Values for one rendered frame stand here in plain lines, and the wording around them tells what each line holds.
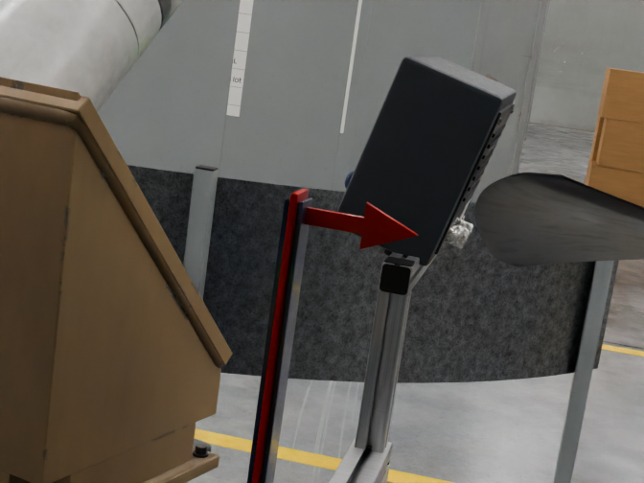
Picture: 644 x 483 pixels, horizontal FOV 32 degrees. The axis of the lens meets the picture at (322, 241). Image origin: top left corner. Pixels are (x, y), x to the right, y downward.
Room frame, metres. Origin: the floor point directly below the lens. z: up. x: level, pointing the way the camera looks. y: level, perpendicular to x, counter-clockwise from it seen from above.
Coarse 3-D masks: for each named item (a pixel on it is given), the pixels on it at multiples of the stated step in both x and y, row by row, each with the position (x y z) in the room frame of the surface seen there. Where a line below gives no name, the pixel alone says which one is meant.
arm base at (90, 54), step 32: (0, 0) 0.80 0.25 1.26; (32, 0) 0.80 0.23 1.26; (64, 0) 0.81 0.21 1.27; (96, 0) 0.82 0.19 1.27; (128, 0) 0.84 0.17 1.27; (0, 32) 0.78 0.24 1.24; (32, 32) 0.78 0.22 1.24; (64, 32) 0.80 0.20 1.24; (96, 32) 0.81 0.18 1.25; (128, 32) 0.84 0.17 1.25; (0, 64) 0.76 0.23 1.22; (32, 64) 0.77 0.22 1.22; (64, 64) 0.79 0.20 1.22; (96, 64) 0.81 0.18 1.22; (128, 64) 0.86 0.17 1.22; (96, 96) 0.82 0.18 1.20
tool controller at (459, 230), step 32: (416, 64) 1.12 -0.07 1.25; (448, 64) 1.29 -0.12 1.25; (416, 96) 1.12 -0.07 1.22; (448, 96) 1.11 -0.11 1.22; (480, 96) 1.11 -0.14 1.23; (512, 96) 1.27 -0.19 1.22; (384, 128) 1.13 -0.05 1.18; (416, 128) 1.12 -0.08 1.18; (448, 128) 1.11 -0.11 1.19; (480, 128) 1.11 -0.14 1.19; (384, 160) 1.13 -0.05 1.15; (416, 160) 1.12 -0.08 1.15; (448, 160) 1.11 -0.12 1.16; (480, 160) 1.13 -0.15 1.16; (352, 192) 1.13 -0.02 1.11; (384, 192) 1.12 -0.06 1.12; (416, 192) 1.12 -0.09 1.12; (448, 192) 1.11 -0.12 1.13; (416, 224) 1.12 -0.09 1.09; (448, 224) 1.13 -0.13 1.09; (416, 256) 1.12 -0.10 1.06
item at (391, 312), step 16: (384, 304) 1.07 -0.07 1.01; (400, 304) 1.06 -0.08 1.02; (384, 320) 1.06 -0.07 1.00; (400, 320) 1.06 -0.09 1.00; (384, 336) 1.07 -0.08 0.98; (400, 336) 1.06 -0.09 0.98; (384, 352) 1.07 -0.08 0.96; (400, 352) 1.07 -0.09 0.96; (368, 368) 1.07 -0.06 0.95; (384, 368) 1.06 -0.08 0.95; (368, 384) 1.07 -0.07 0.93; (384, 384) 1.06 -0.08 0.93; (368, 400) 1.07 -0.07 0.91; (384, 400) 1.06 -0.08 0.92; (368, 416) 1.07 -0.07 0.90; (384, 416) 1.06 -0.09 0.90; (368, 432) 1.07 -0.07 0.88; (384, 432) 1.06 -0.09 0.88; (368, 448) 1.07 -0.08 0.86; (384, 448) 1.07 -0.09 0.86
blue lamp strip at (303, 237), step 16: (304, 208) 0.55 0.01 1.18; (304, 224) 0.55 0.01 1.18; (304, 240) 0.56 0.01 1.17; (304, 256) 0.56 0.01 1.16; (288, 272) 0.55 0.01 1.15; (288, 288) 0.55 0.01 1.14; (288, 304) 0.55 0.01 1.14; (288, 320) 0.55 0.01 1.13; (288, 336) 0.55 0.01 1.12; (288, 352) 0.56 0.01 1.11; (288, 368) 0.56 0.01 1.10; (272, 400) 0.55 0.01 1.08; (272, 416) 0.55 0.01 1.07; (272, 432) 0.55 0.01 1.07; (272, 448) 0.55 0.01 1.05; (272, 464) 0.56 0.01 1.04; (272, 480) 0.56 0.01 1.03
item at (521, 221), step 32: (512, 192) 0.45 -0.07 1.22; (544, 192) 0.43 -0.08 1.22; (576, 192) 0.41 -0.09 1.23; (480, 224) 0.55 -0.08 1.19; (512, 224) 0.53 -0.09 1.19; (544, 224) 0.52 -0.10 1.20; (576, 224) 0.50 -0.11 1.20; (608, 224) 0.48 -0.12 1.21; (640, 224) 0.44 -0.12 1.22; (512, 256) 0.60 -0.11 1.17; (544, 256) 0.60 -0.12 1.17; (576, 256) 0.59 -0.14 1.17; (608, 256) 0.59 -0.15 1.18; (640, 256) 0.58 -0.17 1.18
